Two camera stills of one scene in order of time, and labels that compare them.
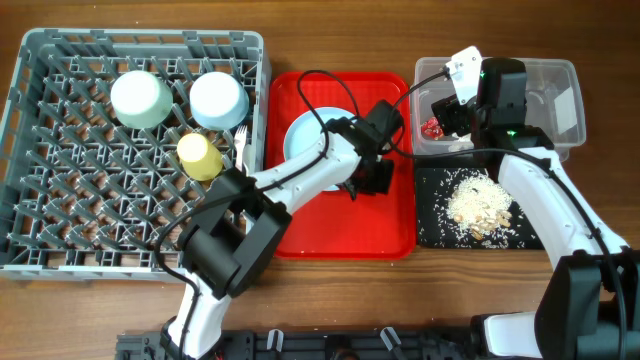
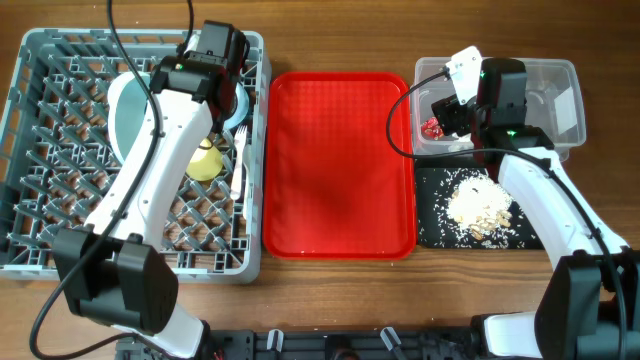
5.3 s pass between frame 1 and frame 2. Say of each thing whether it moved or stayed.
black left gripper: moved
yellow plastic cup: stayed
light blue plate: moved
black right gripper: stayed
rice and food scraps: stayed
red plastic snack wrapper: stayed
